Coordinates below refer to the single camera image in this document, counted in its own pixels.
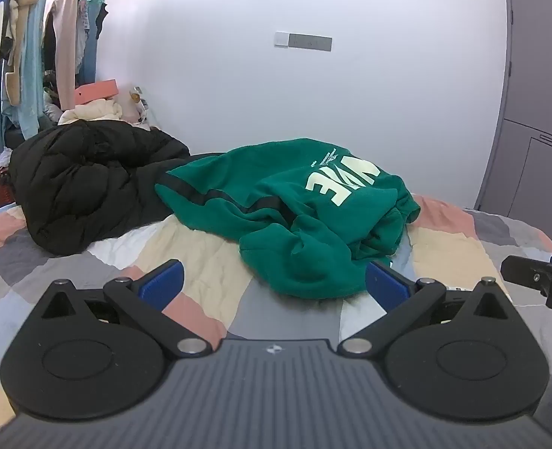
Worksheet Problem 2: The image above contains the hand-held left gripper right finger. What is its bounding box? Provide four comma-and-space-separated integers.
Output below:
337, 260, 514, 356

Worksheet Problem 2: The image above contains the green printed sweatshirt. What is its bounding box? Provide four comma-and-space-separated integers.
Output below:
155, 139, 421, 299

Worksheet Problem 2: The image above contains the black puffer jacket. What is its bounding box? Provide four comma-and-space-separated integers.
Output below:
9, 120, 192, 256

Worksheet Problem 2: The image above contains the cream cloth pile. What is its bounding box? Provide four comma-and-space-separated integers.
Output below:
58, 98, 125, 126

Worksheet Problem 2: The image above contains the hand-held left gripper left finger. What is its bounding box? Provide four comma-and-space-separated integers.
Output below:
39, 259, 219, 357

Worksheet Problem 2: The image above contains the wall switch panel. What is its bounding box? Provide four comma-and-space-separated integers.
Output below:
274, 31, 333, 52

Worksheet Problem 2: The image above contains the macaron print bag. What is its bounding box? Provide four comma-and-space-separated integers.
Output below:
126, 85, 153, 127

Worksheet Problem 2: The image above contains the pink box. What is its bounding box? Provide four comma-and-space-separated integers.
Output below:
75, 79, 120, 106

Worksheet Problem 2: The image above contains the patchwork quilt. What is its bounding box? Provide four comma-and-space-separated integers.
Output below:
0, 152, 552, 449

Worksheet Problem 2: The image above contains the grey door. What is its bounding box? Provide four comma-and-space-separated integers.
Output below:
473, 0, 552, 254

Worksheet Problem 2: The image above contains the row of hanging clothes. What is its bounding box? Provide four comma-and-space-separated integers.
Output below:
0, 0, 109, 150

